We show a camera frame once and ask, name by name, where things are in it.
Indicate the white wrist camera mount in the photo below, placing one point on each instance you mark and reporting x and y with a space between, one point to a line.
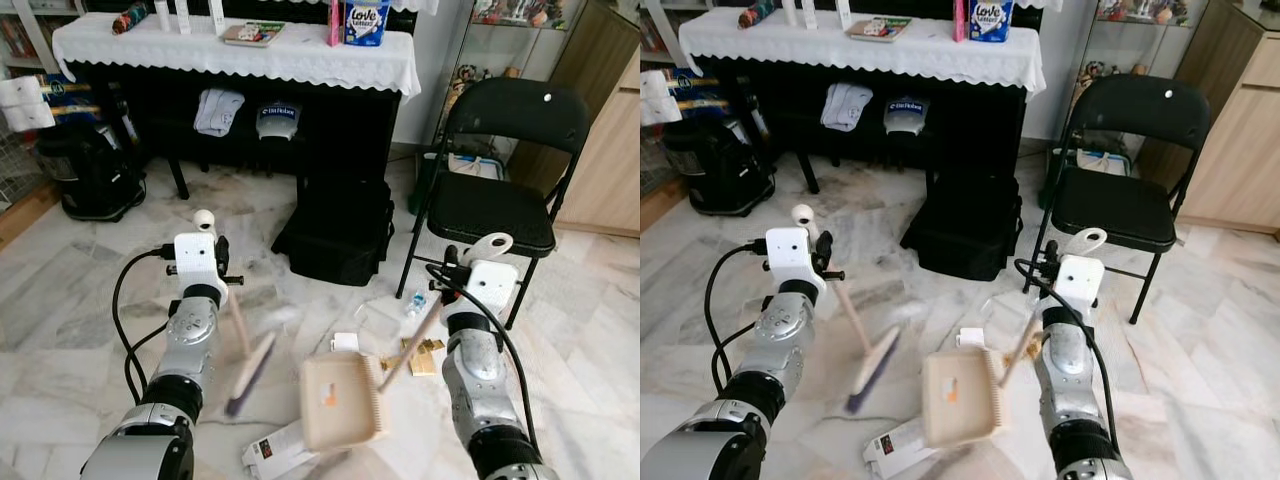
1080 280
195 260
492 285
790 255

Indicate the teal storage box white lid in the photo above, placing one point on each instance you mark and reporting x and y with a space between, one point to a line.
480 165
1105 162

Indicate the glass display cabinet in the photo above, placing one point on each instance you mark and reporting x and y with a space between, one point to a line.
460 60
1130 15

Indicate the white bottle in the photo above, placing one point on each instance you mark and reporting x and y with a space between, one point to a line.
843 11
811 13
215 14
162 15
790 12
183 16

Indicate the flattened white printed box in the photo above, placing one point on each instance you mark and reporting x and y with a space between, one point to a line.
897 450
280 452

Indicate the black fabric bag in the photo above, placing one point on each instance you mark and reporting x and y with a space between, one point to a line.
335 235
962 230

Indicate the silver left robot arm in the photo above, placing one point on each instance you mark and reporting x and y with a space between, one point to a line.
190 335
785 335

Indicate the brown cardboard scraps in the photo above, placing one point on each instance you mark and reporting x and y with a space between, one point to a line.
1030 348
425 358

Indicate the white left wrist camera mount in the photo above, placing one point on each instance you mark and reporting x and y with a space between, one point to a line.
195 260
790 255

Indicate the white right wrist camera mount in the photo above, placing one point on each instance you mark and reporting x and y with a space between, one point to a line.
492 285
1080 280

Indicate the small clear plastic bottle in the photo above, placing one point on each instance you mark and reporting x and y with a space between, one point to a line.
415 303

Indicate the black piano bench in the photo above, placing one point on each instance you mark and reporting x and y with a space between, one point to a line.
808 170

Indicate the pink slim box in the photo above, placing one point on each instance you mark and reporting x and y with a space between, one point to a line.
335 25
960 20

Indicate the blue printed package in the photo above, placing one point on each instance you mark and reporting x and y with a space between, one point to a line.
75 100
705 95

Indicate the flat colourful book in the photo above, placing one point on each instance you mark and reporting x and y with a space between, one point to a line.
252 33
878 29

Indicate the white lace cloth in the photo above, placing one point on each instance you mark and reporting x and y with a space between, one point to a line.
230 65
850 60

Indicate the black upright piano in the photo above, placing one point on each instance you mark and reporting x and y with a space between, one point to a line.
340 130
975 125

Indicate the wooden broom dark bristles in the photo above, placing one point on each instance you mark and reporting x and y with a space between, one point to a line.
250 375
873 370

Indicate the blue white tissue pack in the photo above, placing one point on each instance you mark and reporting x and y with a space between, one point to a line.
991 20
366 25

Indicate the light wood sideboard cabinet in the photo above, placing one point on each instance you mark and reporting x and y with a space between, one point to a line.
610 150
1240 140

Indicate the cream plastic dustpan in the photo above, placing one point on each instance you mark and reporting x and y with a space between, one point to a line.
345 410
965 400

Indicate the white paper scrap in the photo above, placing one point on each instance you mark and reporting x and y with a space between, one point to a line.
345 342
970 337

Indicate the clear plastic container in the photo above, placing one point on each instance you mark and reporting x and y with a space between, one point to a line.
1003 312
380 320

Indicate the black folding chair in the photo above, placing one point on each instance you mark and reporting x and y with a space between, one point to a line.
1140 110
510 115

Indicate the folded grey cloth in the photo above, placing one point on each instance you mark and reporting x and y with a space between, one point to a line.
218 110
845 105

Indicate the rolled colourful cloth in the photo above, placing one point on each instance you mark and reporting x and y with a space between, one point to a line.
756 14
130 18

